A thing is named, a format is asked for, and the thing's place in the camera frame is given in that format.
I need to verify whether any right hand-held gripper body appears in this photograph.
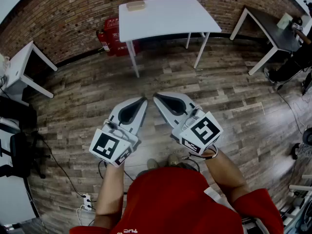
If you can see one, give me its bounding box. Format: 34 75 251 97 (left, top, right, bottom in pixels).
170 105 224 156

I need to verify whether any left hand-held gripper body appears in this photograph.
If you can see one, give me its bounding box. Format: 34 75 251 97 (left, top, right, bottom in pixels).
89 120 142 168

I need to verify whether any person's right forearm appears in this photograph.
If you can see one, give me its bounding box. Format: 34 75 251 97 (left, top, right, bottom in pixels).
203 149 251 204

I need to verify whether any person's left forearm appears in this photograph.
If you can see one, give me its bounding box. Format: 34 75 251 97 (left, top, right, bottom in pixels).
94 163 126 223

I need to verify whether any white power strip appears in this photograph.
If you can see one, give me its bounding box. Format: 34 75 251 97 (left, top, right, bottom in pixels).
82 194 93 212

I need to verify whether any person's red shirt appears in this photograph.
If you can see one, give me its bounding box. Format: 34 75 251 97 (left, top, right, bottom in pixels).
69 167 285 234

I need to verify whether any red fire extinguisher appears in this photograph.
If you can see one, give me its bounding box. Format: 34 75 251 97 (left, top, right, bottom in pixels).
96 29 111 53

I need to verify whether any red fire extinguisher box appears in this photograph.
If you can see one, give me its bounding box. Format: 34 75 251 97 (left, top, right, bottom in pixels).
104 18 141 58

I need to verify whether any black office chair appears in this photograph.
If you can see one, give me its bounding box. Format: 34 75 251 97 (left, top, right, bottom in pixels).
0 130 51 179

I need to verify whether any white table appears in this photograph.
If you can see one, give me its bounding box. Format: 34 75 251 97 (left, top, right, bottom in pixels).
118 0 222 79

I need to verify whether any black wheel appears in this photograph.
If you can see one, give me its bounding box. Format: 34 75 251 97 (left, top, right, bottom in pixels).
302 128 312 146

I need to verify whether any white desk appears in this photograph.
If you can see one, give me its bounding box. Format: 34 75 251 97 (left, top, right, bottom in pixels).
4 40 59 105

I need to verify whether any dark-topped white-legged table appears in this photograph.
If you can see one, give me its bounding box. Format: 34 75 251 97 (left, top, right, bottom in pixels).
229 6 304 76

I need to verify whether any white metal rack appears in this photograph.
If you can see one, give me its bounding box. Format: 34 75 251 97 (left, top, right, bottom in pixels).
280 174 312 234

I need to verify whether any white box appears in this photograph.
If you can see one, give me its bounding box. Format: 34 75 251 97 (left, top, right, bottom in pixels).
277 12 293 31

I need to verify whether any black cable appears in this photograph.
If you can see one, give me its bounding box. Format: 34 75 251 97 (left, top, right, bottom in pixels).
42 139 85 197
276 83 307 134

